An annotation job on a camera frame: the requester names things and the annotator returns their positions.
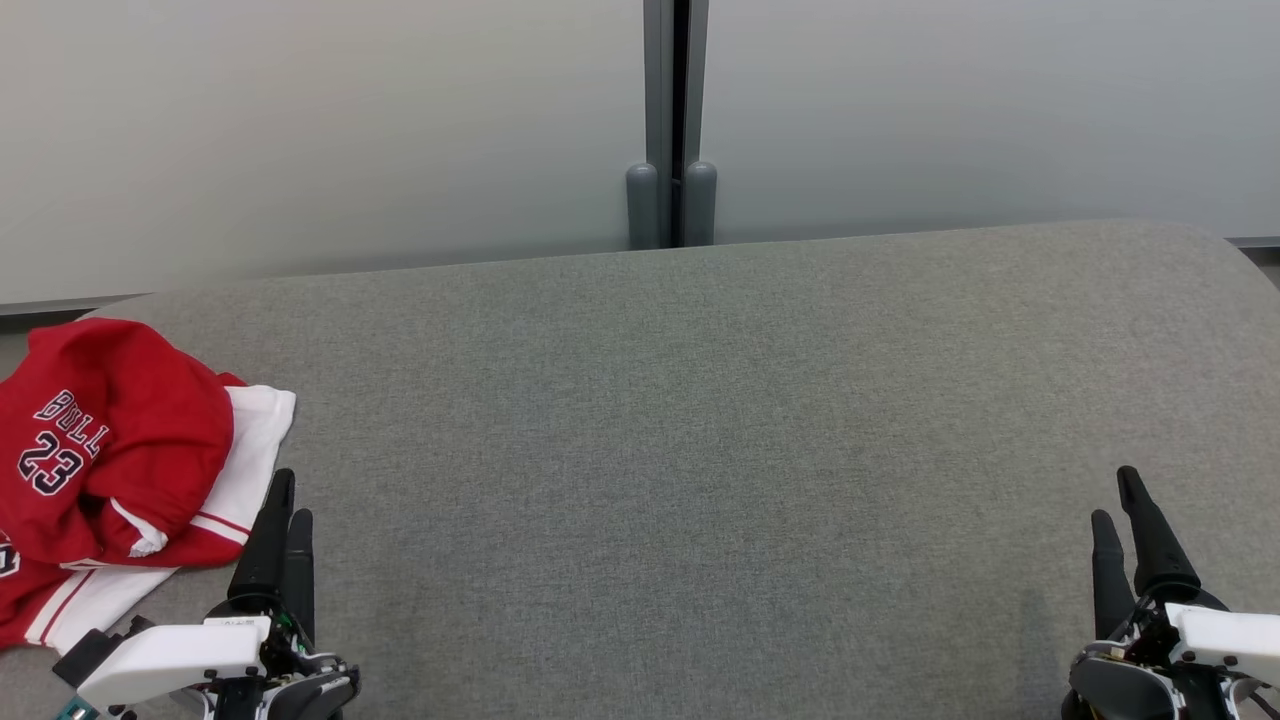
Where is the grey partition post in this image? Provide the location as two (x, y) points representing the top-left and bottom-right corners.
(626, 0), (719, 250)

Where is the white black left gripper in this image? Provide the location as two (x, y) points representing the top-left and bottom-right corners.
(78, 468), (359, 720)

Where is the red white number 23 jersey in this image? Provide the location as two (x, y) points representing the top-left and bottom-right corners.
(0, 318), (297, 571)

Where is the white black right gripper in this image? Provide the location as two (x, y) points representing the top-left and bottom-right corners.
(1090, 465), (1280, 691)

